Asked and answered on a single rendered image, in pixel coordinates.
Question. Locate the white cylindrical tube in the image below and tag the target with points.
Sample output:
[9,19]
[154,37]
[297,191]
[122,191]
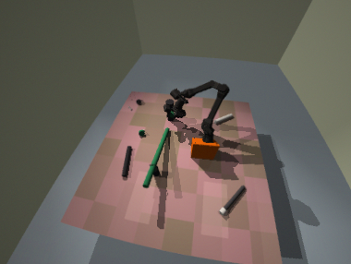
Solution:
[223,118]

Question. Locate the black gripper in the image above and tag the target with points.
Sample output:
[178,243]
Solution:
[168,109]

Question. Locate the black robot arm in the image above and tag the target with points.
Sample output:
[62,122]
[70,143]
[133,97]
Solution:
[206,125]

